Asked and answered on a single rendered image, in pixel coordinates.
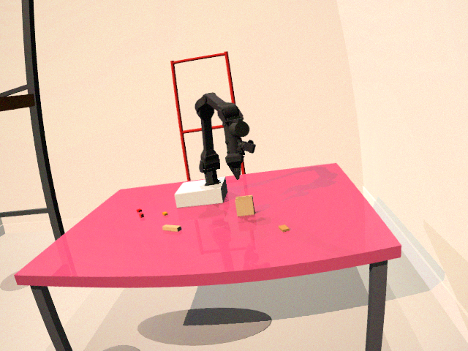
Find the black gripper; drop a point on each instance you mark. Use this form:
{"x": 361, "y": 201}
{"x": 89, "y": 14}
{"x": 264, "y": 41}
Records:
{"x": 234, "y": 157}

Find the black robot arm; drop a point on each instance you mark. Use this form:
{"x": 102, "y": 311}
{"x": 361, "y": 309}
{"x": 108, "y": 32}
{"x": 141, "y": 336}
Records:
{"x": 234, "y": 126}

